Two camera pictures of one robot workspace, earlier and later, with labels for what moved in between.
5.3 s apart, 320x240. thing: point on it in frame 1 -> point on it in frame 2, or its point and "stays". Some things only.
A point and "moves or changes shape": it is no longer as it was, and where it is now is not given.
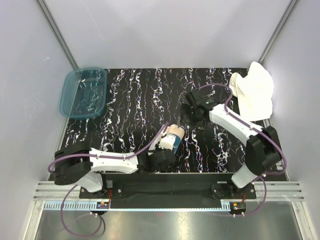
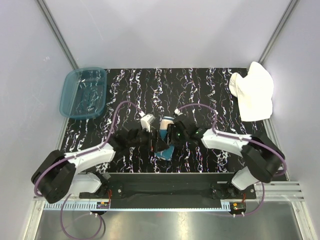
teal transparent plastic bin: [83, 92] stays
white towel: [254, 93] stays
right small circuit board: [238, 206] stays
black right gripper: [186, 110] -> [171, 129]
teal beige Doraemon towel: [179, 132] moves or changes shape
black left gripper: [157, 148] -> [152, 143]
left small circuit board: [103, 205] stays
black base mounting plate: [170, 186] stays
